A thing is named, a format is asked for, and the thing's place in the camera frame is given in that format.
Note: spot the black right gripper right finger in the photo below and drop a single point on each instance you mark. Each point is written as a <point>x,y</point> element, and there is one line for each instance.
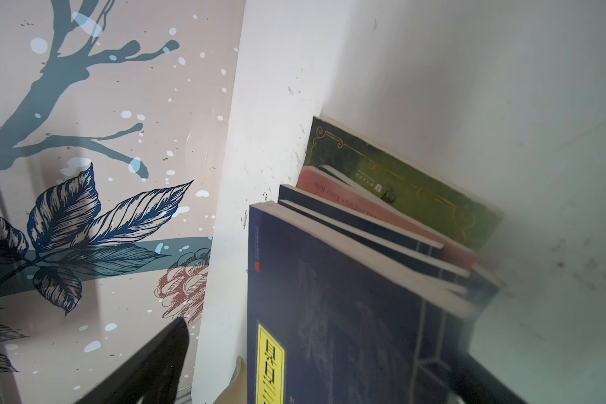
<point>473,383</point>

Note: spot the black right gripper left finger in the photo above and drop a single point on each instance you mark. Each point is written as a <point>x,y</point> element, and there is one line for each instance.
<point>151,375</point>

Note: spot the dark blue thin book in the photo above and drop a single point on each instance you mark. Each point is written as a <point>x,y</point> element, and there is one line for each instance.
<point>416,261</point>
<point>365,223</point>
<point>330,320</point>

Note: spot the Animal Farm blue book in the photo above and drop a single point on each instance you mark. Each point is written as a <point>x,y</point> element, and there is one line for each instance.
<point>441,206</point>

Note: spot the Hamlet castle cover book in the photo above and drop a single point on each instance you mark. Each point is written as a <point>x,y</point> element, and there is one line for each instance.
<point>321,184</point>

